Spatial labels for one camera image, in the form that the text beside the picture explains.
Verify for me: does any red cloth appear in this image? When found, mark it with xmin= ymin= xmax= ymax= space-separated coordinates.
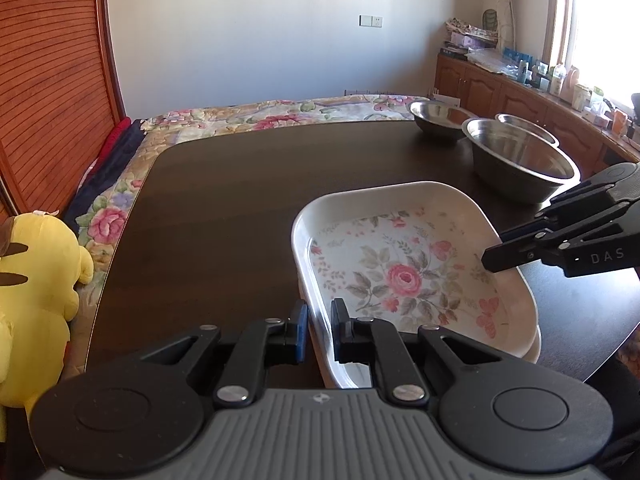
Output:
xmin=97 ymin=117 xmax=132 ymax=166

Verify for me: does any dark blue cloth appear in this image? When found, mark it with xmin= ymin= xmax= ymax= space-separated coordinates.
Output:
xmin=62 ymin=120 xmax=146 ymax=231

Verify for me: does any wooden slatted wardrobe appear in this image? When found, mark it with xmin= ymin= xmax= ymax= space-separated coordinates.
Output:
xmin=0 ymin=0 xmax=132 ymax=218

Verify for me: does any medium stainless steel bowl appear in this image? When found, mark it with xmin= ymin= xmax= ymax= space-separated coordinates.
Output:
xmin=409 ymin=100 xmax=473 ymax=142

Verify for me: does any large stainless steel bowl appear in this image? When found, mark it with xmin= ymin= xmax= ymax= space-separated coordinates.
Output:
xmin=461 ymin=118 xmax=582 ymax=204

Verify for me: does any small stainless steel bowl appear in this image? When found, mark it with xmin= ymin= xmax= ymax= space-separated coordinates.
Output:
xmin=495 ymin=113 xmax=559 ymax=146

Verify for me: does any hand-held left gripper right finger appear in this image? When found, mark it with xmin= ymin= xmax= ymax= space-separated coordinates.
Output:
xmin=331 ymin=298 xmax=503 ymax=406

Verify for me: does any clear plastic bag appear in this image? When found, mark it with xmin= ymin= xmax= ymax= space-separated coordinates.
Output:
xmin=465 ymin=47 xmax=516 ymax=73

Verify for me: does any row of toiletry bottles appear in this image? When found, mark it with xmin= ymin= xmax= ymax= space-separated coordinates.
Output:
xmin=502 ymin=47 xmax=640 ymax=136

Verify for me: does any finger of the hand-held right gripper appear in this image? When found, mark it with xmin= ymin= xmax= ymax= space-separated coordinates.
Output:
xmin=534 ymin=180 xmax=617 ymax=231
xmin=481 ymin=220 xmax=571 ymax=274

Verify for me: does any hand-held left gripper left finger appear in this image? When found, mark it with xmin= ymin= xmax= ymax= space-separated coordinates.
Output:
xmin=140 ymin=300 xmax=309 ymax=408

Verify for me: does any wooden cabinet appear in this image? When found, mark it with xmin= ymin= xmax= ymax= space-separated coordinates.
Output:
xmin=434 ymin=52 xmax=640 ymax=181

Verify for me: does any white floral square plate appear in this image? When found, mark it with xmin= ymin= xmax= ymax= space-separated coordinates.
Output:
xmin=298 ymin=280 xmax=542 ymax=390
xmin=291 ymin=180 xmax=538 ymax=363

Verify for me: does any stack of papers and books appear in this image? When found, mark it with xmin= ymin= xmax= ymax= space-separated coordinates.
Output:
xmin=442 ymin=17 xmax=501 ymax=56

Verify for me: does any patterned beige curtain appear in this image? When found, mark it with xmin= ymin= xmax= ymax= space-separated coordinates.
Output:
xmin=487 ymin=0 xmax=518 ymax=51

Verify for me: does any yellow plush toy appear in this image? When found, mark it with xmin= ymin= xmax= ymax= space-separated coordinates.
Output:
xmin=0 ymin=211 xmax=94 ymax=443

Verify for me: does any floral bedspread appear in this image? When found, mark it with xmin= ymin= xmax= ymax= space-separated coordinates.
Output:
xmin=62 ymin=95 xmax=431 ymax=376

